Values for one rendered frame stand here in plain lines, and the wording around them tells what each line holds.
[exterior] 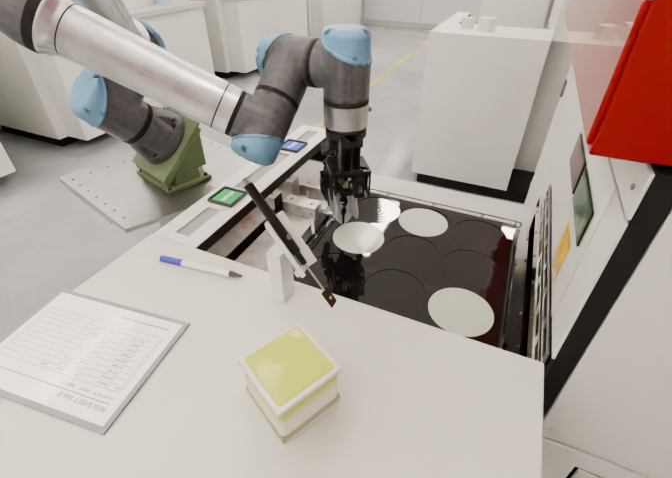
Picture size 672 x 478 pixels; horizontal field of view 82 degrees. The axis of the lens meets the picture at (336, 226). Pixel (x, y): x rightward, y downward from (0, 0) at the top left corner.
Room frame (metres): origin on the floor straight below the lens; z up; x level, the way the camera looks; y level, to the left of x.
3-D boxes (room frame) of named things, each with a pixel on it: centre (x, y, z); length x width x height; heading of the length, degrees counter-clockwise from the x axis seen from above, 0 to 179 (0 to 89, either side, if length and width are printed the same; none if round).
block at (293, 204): (0.72, 0.08, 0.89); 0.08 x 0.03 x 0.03; 66
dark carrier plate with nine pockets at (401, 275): (0.56, -0.14, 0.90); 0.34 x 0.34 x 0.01; 66
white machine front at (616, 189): (0.64, -0.43, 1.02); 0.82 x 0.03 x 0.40; 156
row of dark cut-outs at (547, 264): (0.48, -0.34, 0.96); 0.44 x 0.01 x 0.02; 156
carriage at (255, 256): (0.65, 0.11, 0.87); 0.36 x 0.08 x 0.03; 156
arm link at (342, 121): (0.64, -0.02, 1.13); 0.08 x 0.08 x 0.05
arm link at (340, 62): (0.64, -0.01, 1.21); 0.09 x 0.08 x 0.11; 60
